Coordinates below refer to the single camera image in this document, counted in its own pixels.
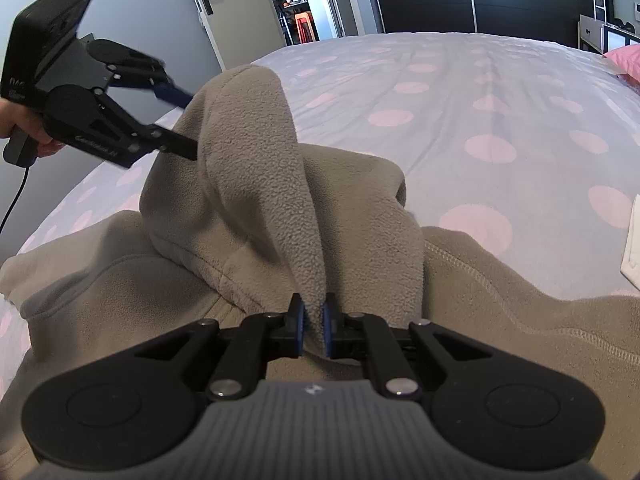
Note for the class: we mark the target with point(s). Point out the white nightstand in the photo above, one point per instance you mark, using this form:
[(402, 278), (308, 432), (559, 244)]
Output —
[(590, 32)]

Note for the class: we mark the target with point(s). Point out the grey door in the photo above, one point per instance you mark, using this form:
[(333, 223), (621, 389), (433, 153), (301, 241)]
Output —
[(240, 25)]

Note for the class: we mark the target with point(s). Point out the white paper sheet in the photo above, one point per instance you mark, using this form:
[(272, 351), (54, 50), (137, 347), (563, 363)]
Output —
[(632, 260)]

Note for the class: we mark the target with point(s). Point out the grey fleece jacket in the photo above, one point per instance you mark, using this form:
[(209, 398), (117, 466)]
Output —
[(250, 185)]

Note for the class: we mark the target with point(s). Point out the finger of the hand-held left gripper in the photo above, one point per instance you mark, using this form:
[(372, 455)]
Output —
[(180, 147), (172, 94)]

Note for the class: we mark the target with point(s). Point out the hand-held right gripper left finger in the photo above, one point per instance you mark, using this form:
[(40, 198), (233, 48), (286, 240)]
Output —
[(299, 325)]

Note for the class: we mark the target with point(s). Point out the red stool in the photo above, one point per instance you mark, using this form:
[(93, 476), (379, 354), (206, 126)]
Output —
[(305, 27)]

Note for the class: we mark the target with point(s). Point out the person's left hand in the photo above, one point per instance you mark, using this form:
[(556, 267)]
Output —
[(22, 117)]

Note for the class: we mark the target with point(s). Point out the bed with pink dotted sheet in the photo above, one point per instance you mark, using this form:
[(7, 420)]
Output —
[(450, 85)]

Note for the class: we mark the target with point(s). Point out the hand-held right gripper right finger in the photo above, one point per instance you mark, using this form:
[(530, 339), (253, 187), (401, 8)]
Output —
[(328, 325)]

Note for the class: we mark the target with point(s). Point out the pink pillow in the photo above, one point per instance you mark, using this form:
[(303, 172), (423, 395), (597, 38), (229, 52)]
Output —
[(627, 60)]

